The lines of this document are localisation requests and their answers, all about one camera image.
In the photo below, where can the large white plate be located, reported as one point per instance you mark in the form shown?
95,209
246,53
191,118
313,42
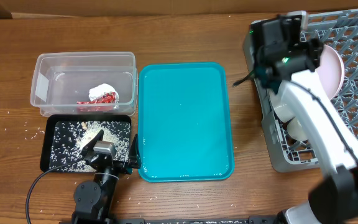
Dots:
331,71

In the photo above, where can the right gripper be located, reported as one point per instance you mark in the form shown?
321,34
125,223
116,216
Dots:
312,45

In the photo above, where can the spilled rice pile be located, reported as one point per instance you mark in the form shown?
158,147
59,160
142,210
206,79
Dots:
70,137

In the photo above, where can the teal plastic tray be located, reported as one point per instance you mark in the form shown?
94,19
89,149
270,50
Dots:
184,124

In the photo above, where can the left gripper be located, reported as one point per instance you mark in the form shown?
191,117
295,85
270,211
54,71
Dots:
134,158

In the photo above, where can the white paper cup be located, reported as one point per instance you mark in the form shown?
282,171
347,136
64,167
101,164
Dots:
295,130

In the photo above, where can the grey dishwasher rack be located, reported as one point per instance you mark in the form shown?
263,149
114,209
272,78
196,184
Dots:
339,30

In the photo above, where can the white napkin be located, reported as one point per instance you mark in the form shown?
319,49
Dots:
100,91

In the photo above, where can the grey bowl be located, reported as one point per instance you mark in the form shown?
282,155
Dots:
280,108

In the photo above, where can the black rectangular tray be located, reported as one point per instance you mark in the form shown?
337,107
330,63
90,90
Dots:
51,122

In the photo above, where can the clear plastic bin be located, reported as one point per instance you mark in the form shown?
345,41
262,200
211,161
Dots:
60,80

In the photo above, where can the red snack wrapper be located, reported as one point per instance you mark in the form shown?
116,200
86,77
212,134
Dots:
103,103

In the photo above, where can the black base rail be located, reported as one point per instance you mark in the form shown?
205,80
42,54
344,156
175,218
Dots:
270,219

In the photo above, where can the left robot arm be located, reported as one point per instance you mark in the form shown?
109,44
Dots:
93,198

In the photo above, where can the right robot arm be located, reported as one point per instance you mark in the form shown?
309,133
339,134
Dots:
335,199

